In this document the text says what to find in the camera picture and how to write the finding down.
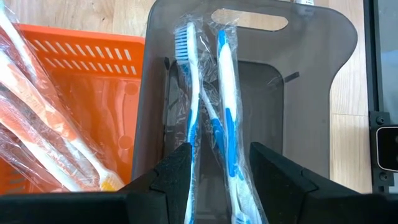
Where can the orange plastic basket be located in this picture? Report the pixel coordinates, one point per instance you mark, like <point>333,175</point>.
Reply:
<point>93,93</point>

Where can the grey transparent plastic bin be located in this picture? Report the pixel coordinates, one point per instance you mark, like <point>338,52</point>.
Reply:
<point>311,93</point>

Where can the blue white toothbrush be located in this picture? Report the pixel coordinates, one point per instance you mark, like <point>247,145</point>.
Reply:
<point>228,77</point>
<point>194,77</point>

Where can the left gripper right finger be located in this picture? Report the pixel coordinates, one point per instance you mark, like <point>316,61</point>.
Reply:
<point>295,199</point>

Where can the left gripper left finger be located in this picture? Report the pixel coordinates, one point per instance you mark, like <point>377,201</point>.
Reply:
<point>168,193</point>

